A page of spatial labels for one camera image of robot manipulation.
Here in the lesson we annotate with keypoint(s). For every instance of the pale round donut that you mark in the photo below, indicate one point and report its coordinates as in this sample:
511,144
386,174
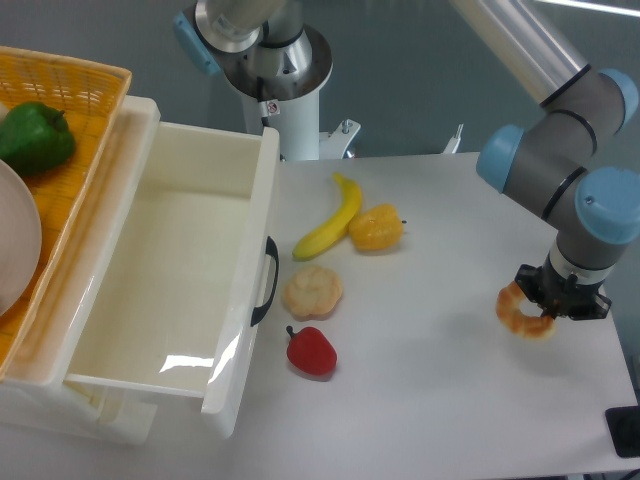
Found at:
313,291

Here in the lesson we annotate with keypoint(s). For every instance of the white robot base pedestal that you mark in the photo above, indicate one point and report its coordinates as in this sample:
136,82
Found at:
279,88

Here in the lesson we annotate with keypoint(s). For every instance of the green toy pepper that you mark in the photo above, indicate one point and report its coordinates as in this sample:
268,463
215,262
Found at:
35,138

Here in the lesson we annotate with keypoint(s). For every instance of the orange toy pepper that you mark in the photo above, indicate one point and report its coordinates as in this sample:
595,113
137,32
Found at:
376,229

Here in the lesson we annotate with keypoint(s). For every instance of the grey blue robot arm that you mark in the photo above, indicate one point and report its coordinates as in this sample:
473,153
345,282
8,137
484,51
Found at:
595,213

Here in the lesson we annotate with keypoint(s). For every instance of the golden ring donut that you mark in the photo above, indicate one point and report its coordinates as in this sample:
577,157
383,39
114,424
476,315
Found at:
511,316

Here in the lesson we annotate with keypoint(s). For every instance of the yellow woven basket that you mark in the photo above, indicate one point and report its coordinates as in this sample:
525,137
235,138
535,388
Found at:
63,110

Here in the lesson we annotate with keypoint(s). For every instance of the open white drawer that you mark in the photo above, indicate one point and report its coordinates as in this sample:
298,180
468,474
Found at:
171,321

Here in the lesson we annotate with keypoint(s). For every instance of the yellow toy banana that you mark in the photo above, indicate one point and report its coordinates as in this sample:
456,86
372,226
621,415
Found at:
325,235

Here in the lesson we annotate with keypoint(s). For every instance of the white drawer cabinet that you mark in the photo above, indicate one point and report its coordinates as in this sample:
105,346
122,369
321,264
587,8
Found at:
37,392

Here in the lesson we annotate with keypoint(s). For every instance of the red toy pepper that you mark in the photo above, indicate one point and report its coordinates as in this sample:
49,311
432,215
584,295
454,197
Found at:
310,354

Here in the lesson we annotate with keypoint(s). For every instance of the black drawer handle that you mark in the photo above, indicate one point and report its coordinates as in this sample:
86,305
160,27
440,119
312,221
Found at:
269,282

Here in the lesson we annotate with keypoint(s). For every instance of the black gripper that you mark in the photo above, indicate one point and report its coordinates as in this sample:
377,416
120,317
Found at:
561,296

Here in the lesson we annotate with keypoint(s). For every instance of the beige round plate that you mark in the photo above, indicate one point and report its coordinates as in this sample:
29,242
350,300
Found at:
21,237

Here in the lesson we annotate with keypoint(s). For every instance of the black object at table edge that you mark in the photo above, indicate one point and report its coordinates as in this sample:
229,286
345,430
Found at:
623,425

